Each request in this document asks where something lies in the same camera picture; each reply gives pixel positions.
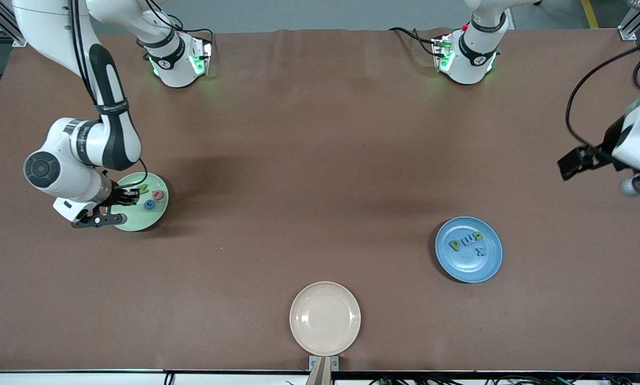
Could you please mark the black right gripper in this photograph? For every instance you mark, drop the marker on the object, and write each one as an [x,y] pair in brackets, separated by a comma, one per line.
[117,195]

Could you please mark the blue foam letter G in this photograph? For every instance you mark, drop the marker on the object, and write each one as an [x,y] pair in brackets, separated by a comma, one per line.
[146,205]

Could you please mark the green foam letter N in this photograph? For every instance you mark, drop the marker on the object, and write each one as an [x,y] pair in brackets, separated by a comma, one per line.
[479,235]
[143,188]

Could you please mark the red foam letter D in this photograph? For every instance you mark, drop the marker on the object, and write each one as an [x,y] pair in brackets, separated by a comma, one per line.
[158,198]

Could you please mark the blue foam letter x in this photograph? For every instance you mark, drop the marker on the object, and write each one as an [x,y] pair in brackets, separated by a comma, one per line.
[480,252]

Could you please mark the blue foam letter m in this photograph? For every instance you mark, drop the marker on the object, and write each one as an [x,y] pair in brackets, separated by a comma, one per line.
[467,241]

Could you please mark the green foam letter p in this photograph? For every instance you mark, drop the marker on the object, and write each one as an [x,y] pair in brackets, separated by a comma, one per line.
[454,244]

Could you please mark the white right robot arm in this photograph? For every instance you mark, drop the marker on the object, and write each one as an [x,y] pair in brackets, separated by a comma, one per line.
[111,133]

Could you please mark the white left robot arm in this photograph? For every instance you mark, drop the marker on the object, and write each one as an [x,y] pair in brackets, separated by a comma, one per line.
[472,64]

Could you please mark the light green plate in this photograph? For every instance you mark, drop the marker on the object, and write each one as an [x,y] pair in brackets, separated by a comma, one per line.
[146,216]

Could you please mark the blue plate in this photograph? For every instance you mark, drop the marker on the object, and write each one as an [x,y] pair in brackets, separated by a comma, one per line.
[469,267]

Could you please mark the brown table mat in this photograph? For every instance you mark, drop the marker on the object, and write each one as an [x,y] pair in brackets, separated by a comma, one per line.
[320,160]

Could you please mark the beige plate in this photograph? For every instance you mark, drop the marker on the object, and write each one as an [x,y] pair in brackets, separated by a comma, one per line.
[325,318]

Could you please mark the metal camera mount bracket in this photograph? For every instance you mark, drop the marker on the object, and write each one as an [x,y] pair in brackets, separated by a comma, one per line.
[323,369]

